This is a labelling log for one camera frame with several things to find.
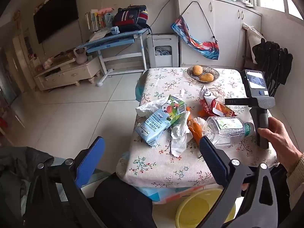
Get person's right forearm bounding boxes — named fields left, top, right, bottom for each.
left=286, top=152, right=304, bottom=196

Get floral tablecloth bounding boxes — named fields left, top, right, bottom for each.
left=116, top=67, right=279, bottom=188

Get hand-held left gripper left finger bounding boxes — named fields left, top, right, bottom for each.
left=25, top=136, right=107, bottom=228

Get plush toys above television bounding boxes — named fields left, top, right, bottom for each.
left=33, top=0, right=52, bottom=12

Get clear plastic bottle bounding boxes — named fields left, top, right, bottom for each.
left=202, top=116, right=256, bottom=148

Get long orange carrot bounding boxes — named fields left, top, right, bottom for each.
left=189, top=117, right=204, bottom=146

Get white papers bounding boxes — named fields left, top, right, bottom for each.
left=90, top=30, right=112, bottom=41

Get colourful drawstring bag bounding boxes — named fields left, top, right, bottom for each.
left=171, top=1, right=220, bottom=61

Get dark striped backpack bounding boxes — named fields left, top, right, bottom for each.
left=112, top=5, right=152, bottom=33

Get person's left leg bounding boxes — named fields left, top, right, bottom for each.
left=87, top=172, right=155, bottom=228

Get cream television cabinet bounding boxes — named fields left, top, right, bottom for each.
left=33, top=56, right=101, bottom=91

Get red orange snack packet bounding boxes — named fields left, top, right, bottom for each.
left=199, top=98, right=235, bottom=118

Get white air purifier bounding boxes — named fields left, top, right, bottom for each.
left=146, top=34, right=179, bottom=69

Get person's right hand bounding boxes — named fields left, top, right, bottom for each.
left=258, top=117, right=304, bottom=173

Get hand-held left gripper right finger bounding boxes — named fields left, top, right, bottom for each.
left=199, top=135, right=276, bottom=228

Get wooden chair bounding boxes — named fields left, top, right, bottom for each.
left=242, top=27, right=255, bottom=70

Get pink plush toy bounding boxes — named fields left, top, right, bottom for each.
left=97, top=7, right=115, bottom=15

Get black folded chairs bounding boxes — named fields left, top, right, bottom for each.
left=252, top=38, right=294, bottom=98

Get dark grey jacket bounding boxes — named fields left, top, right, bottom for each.
left=0, top=146, right=55, bottom=228

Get pink kettlebell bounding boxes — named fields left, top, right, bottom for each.
left=73, top=47, right=87, bottom=65

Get grey fruit bowl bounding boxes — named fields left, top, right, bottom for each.
left=186, top=66, right=220, bottom=84

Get row of books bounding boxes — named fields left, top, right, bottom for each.
left=85, top=9, right=114, bottom=33

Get brown tray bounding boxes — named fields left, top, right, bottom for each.
left=53, top=50, right=74, bottom=60

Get white storage cabinet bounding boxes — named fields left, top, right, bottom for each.
left=173, top=0, right=263, bottom=68

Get white cloth bag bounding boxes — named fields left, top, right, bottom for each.
left=242, top=22, right=265, bottom=65

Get blue study desk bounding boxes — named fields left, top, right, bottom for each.
left=76, top=28, right=149, bottom=87

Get black wall television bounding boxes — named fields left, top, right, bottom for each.
left=33, top=0, right=79, bottom=44

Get yellow plastic basin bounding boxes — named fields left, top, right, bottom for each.
left=175, top=188, right=236, bottom=228

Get blue milk carton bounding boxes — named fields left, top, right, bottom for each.
left=135, top=106, right=177, bottom=147

